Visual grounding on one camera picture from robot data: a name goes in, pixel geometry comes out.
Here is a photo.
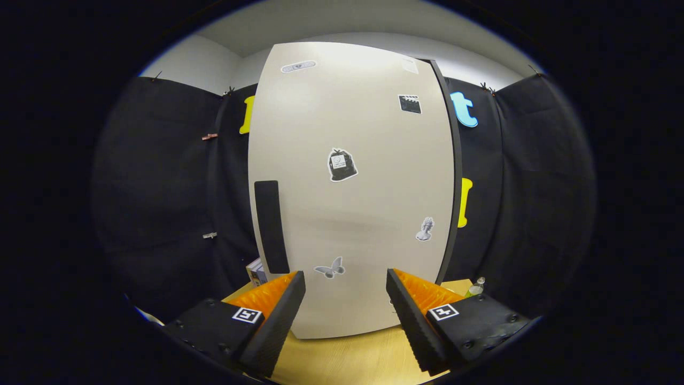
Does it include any black backdrop cloth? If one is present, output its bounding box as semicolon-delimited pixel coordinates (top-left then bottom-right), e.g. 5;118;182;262
91;72;598;321

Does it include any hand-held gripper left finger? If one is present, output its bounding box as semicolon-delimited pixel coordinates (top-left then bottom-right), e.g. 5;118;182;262
160;270;307;378

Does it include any grey shoe cabinet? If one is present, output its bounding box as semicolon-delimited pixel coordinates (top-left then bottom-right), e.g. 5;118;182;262
427;59;463;284

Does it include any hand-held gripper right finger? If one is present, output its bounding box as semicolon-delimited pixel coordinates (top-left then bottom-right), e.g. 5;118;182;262
386;268;531;376

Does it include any black door handle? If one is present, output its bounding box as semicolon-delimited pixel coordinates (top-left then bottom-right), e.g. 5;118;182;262
254;180;291;274

